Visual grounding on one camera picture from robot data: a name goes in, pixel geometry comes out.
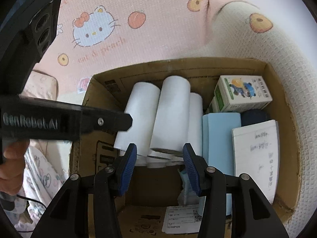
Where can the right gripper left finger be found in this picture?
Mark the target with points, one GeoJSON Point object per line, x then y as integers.
{"type": "Point", "coordinates": [67, 213]}

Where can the blue white tissue pack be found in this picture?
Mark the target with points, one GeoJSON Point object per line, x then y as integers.
{"type": "Point", "coordinates": [187, 195]}

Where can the white paper roll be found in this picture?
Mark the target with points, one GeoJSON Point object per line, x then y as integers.
{"type": "Point", "coordinates": [142, 106]}
{"type": "Point", "coordinates": [194, 136]}
{"type": "Point", "coordinates": [141, 161]}
{"type": "Point", "coordinates": [172, 117]}
{"type": "Point", "coordinates": [156, 160]}

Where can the white red spout pouch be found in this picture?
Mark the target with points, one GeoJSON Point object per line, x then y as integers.
{"type": "Point", "coordinates": [83, 84]}

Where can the dark blue object in box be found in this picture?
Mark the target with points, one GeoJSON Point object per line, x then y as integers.
{"type": "Point", "coordinates": [254, 116]}

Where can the person's left hand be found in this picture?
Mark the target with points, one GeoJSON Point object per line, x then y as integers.
{"type": "Point", "coordinates": [12, 170]}

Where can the pink cartoon print pillow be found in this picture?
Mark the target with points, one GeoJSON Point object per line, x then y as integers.
{"type": "Point", "coordinates": [41, 86]}

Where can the white notebook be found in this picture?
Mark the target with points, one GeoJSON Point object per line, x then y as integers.
{"type": "Point", "coordinates": [256, 153]}

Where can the brown cardboard box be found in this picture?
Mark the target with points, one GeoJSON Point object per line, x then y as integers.
{"type": "Point", "coordinates": [230, 206]}

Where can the white paper roll in box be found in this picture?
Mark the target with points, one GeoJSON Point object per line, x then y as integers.
{"type": "Point", "coordinates": [156, 160]}
{"type": "Point", "coordinates": [141, 161]}

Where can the pink cartoon print blanket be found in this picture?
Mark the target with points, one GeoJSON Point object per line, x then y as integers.
{"type": "Point", "coordinates": [120, 42]}

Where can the light blue box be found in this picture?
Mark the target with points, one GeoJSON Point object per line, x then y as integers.
{"type": "Point", "coordinates": [217, 141]}

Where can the green white cartoon carton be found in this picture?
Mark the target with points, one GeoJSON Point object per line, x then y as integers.
{"type": "Point", "coordinates": [239, 93]}

